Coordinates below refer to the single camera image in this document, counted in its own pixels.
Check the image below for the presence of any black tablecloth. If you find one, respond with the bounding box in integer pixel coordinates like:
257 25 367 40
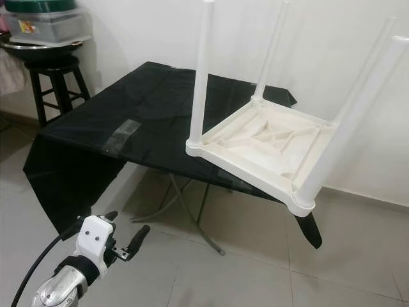
22 61 324 251

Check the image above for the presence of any white plastic table top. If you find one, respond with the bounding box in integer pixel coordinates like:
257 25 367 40
185 96 339 218

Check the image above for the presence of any black stool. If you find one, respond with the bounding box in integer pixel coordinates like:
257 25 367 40
31 56 92 127

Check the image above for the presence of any clear plastic container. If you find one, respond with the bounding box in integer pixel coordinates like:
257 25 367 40
6 9 93 47

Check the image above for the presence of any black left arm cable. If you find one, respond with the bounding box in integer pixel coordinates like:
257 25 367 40
10 220 85 307

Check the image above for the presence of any green pot lid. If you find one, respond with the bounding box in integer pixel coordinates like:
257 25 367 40
4 0 79 14

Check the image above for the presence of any grey metal table leg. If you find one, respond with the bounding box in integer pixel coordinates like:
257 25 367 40
131 178 190 224
169 172 226 256

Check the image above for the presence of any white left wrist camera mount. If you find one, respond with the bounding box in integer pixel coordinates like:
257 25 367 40
76 214 118 279

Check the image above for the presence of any beige table cover cloth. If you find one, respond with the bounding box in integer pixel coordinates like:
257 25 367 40
0 54 28 98

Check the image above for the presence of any clear tape patch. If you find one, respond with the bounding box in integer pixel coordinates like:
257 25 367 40
102 119 143 158

